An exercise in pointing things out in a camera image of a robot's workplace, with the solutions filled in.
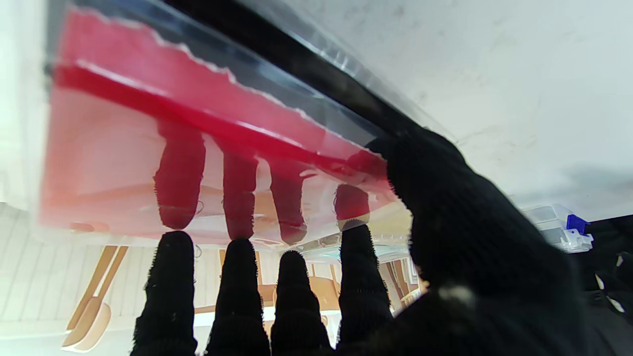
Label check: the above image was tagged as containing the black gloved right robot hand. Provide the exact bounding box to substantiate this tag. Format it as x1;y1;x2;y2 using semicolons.
131;129;594;356

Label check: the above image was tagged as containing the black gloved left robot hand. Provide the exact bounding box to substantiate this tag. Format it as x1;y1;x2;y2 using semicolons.
574;215;633;356

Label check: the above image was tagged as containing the clear container with blue clips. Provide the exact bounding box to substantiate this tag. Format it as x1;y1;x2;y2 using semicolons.
523;204;594;254

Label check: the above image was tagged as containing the black plastic tray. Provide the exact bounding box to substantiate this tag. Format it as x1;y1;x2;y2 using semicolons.
163;0;436;141

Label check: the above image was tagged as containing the red container lid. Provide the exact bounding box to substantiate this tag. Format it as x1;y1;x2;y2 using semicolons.
36;5;413;245

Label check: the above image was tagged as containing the printed room scene backdrop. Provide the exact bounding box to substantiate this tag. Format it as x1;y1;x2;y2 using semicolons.
0;200;428;356

